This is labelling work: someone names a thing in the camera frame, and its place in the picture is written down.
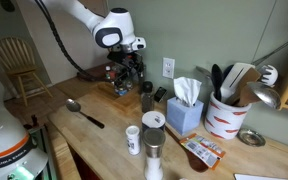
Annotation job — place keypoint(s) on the wooden organizer box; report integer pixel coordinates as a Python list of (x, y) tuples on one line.
[(123, 99)]

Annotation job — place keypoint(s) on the white wall outlet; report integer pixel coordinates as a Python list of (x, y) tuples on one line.
[(168, 67)]

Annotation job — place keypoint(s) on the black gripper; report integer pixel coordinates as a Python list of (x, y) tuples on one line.
[(132, 61)]

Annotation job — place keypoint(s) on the wooden spoon on counter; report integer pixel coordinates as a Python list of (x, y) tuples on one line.
[(195, 163)]

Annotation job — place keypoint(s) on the small black device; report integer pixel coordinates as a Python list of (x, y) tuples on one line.
[(160, 93)]

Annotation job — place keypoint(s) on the small white shaker bottle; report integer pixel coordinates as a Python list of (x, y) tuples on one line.
[(133, 139)]

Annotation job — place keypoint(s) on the wooden chair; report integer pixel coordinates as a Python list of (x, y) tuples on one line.
[(17, 59)]

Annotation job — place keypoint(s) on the salt grinder metal top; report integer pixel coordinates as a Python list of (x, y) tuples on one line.
[(154, 140)]

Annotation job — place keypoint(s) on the metal ladle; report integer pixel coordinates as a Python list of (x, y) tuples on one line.
[(256, 91)]

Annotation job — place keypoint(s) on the dark canister white lid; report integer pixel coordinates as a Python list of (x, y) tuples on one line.
[(153, 119)]

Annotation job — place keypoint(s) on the blue tissue box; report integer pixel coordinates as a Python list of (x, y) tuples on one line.
[(184, 109)]

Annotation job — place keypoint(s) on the dark spice bottle black cap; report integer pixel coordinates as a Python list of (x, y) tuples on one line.
[(147, 97)]

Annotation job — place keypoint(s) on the white slotted spatula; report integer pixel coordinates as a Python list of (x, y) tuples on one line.
[(231, 81)]

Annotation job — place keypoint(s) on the white orange utensil crock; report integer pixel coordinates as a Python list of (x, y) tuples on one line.
[(222, 120)]

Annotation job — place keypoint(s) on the orange seasoning packet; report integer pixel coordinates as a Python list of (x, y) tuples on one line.
[(207, 151)]

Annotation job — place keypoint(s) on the small metal dish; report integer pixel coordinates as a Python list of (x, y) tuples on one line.
[(251, 137)]

